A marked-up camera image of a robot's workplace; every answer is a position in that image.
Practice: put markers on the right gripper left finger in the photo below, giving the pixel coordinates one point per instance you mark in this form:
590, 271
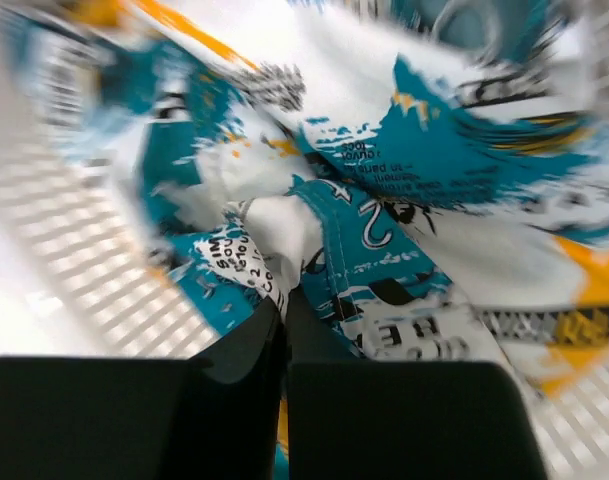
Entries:
211, 416

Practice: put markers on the patterned teal yellow shorts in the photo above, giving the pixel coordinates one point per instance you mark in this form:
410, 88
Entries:
433, 173

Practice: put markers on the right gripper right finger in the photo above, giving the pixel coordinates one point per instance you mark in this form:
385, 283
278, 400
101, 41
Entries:
351, 418

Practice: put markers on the white plastic basket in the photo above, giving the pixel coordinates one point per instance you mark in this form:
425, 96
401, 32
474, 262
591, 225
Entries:
137, 293

